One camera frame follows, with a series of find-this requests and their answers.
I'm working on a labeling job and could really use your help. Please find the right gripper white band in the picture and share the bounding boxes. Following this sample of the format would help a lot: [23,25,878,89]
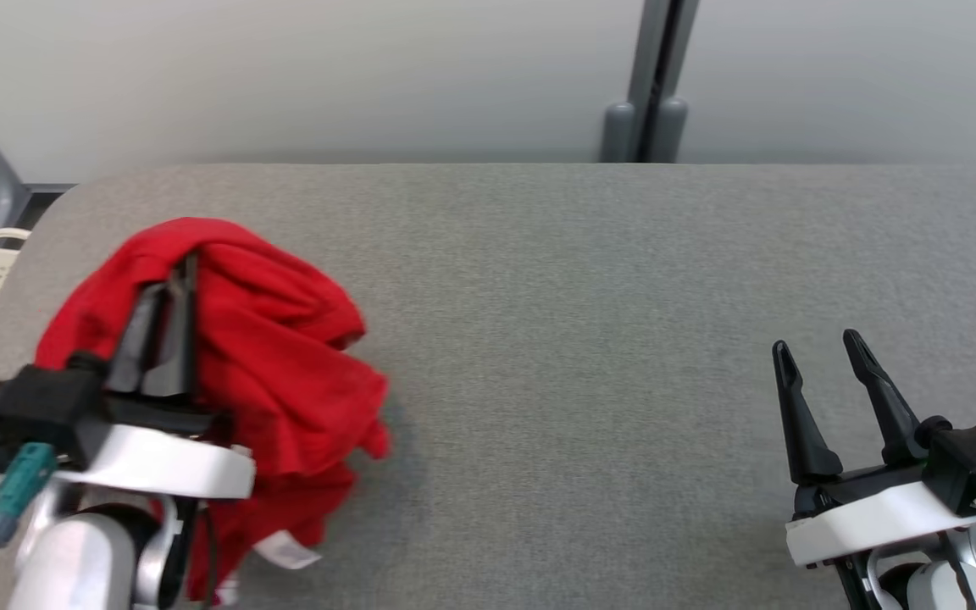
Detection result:
[772,329,976,568]

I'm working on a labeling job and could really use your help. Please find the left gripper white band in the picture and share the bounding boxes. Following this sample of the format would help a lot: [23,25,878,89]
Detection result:
[54,251,257,501]

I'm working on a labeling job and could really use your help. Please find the red t-shirt white sleeves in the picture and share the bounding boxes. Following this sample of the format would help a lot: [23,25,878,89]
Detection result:
[34,217,392,604]

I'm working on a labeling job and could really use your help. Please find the left teal plug black cable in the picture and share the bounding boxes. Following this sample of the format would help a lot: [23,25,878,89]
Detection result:
[0,442,58,610]

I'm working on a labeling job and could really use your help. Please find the left thin black arm cable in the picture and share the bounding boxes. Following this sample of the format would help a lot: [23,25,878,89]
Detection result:
[198,500,219,610]

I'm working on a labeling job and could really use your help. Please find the grey vertical post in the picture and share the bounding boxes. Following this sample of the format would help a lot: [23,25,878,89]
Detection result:
[599,0,701,164]

